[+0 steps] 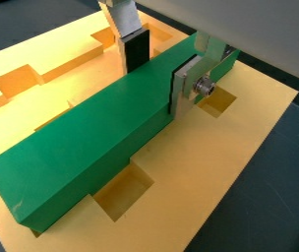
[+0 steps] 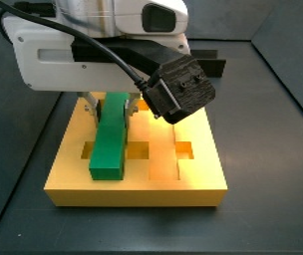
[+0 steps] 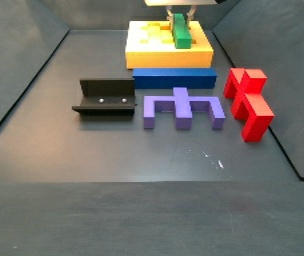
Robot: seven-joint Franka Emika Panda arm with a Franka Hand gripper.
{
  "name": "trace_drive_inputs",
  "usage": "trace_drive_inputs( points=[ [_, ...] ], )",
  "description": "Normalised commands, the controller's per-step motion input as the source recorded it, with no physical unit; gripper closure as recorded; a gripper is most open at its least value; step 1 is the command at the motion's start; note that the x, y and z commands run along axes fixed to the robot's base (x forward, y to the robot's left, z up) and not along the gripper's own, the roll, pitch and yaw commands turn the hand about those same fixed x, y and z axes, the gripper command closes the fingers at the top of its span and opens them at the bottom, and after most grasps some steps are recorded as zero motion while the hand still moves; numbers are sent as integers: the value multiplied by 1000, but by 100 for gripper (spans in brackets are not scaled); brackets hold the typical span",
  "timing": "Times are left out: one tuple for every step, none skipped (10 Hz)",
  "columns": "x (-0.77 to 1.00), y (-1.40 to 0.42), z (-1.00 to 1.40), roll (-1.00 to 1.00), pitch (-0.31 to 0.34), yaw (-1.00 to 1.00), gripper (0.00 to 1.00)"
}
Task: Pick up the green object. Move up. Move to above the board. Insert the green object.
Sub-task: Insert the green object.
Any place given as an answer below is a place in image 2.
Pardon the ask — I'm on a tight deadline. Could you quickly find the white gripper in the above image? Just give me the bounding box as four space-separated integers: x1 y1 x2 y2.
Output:
4 14 189 124

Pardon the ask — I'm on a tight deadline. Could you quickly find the green rectangular block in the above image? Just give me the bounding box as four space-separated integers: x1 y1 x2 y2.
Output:
90 93 129 180

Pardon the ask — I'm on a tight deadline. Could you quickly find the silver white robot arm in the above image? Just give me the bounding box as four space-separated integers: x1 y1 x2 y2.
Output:
4 0 190 124

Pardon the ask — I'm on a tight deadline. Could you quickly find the yellow slotted board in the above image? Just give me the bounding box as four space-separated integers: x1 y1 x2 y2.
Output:
44 100 228 207

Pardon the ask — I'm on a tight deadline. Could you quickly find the black camera cable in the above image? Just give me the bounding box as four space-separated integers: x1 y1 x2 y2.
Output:
0 0 153 92

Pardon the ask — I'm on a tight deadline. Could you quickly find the black angle bracket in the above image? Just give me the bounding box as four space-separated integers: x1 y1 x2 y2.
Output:
190 50 226 78

